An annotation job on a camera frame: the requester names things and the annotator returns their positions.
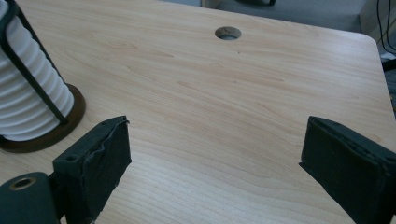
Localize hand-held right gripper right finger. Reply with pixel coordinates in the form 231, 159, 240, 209
299, 116, 396, 224

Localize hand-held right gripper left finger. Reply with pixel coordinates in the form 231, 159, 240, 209
49, 115, 133, 224

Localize black wire cup holder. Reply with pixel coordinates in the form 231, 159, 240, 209
0, 0, 87, 154

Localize stack of white cups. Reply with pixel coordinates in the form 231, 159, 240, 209
0, 0, 76, 143

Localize light wooden desk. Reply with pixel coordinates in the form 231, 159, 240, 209
200, 0, 387, 42

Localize black desk cables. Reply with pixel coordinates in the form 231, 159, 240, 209
375, 0, 396, 73

